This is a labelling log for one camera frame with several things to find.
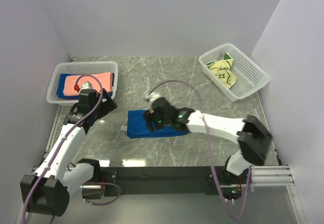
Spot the white plastic basket left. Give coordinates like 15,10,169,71
46,61,118,106

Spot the white plastic basket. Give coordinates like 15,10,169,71
46,61,118,106
198,43,270,102

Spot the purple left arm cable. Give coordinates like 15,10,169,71
21,74,122,224

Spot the folded blue towel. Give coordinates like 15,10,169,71
56,73,114,100

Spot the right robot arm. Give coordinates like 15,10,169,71
143,93,272,183

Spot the white plastic basket right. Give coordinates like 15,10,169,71
198,43,270,102

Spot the pink panda towel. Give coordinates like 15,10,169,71
63,72,114,96

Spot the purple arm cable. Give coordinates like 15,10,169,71
21,74,122,224
149,80,254,220

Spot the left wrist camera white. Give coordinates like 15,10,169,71
73,81,93,94

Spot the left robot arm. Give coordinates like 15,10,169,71
20,89,117,216

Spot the black base bar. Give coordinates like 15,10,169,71
101,166,219,195

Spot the blue towel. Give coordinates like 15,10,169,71
127,109,187,139
56,73,114,100

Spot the green white towel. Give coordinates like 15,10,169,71
206,53,237,89

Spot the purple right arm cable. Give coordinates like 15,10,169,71
149,80,254,220

